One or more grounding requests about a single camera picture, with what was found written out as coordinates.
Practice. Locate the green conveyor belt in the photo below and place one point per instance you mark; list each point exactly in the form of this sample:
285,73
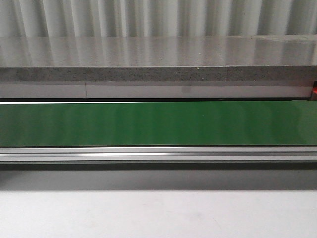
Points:
212,123

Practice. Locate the grey speckled stone counter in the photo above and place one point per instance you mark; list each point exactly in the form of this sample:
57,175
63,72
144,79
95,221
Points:
108,68

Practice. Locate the white pleated curtain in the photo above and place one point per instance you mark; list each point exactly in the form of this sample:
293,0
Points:
146,18

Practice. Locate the aluminium conveyor frame rail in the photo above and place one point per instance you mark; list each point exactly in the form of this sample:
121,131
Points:
130,158

